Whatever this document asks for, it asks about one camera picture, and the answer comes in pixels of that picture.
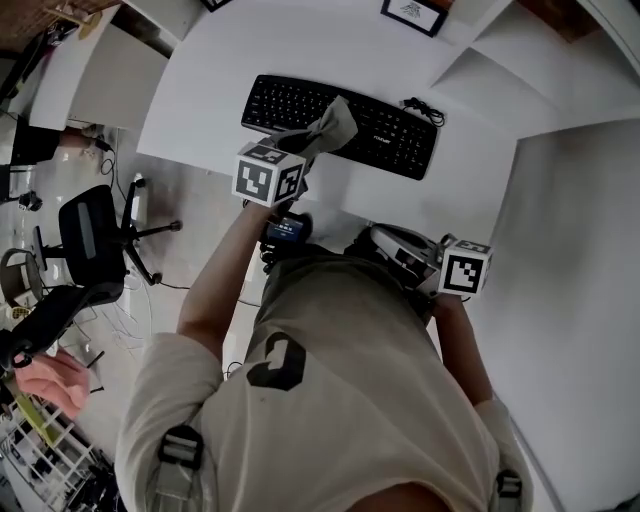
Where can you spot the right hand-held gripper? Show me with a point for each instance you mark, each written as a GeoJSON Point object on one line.
{"type": "Point", "coordinates": [462, 272]}

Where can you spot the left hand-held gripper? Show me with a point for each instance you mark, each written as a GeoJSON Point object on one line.
{"type": "Point", "coordinates": [260, 175]}

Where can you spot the grey cloth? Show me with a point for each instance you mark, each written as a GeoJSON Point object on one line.
{"type": "Point", "coordinates": [335, 127]}

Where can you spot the black keyboard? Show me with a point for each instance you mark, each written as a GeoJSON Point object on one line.
{"type": "Point", "coordinates": [395, 140]}

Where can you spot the person's right forearm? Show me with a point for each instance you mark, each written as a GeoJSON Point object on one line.
{"type": "Point", "coordinates": [462, 350]}

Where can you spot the person's left forearm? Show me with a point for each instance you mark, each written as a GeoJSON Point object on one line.
{"type": "Point", "coordinates": [220, 280]}

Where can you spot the pink cloth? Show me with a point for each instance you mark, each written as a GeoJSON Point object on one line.
{"type": "Point", "coordinates": [55, 385]}

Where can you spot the black device with screen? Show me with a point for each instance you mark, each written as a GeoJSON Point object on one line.
{"type": "Point", "coordinates": [287, 229]}

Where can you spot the white upright device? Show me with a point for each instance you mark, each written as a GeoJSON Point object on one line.
{"type": "Point", "coordinates": [140, 200]}

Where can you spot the person's beige t-shirt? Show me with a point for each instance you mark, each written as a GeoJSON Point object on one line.
{"type": "Point", "coordinates": [350, 400]}

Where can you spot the black framed tree picture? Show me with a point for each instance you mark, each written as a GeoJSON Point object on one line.
{"type": "Point", "coordinates": [216, 4]}

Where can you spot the white side table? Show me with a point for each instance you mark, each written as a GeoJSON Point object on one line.
{"type": "Point", "coordinates": [65, 75]}

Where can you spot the black framed white picture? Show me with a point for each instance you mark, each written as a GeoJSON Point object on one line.
{"type": "Point", "coordinates": [415, 12]}

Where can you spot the wooden stand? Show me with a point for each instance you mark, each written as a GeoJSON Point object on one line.
{"type": "Point", "coordinates": [75, 15]}

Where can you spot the round grey stool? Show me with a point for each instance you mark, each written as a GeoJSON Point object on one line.
{"type": "Point", "coordinates": [20, 275]}

